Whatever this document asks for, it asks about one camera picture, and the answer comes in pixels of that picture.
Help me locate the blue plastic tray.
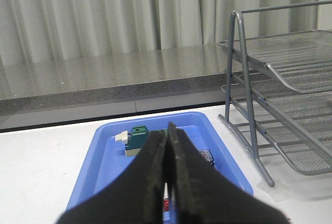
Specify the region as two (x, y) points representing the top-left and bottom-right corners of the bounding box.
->
(67, 111), (253, 209)

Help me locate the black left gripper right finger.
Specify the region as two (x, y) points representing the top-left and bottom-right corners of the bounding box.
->
(167, 122), (288, 223)

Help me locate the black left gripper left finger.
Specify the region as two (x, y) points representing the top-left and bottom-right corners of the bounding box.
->
(58, 131), (167, 223)

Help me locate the grey pleated curtain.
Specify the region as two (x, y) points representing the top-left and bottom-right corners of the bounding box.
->
(1, 0), (318, 66)

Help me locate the mesh tray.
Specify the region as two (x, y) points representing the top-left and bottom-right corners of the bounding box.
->
(234, 96), (332, 176)
(218, 29), (332, 94)
(231, 74), (331, 147)

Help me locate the grey wire rack frame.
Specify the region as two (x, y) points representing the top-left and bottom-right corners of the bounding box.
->
(219, 10), (331, 186)

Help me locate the grey stone counter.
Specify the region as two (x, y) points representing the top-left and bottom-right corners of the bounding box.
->
(1, 44), (227, 131)

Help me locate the green electrical module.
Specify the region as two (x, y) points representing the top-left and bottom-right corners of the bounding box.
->
(115, 126), (167, 157)

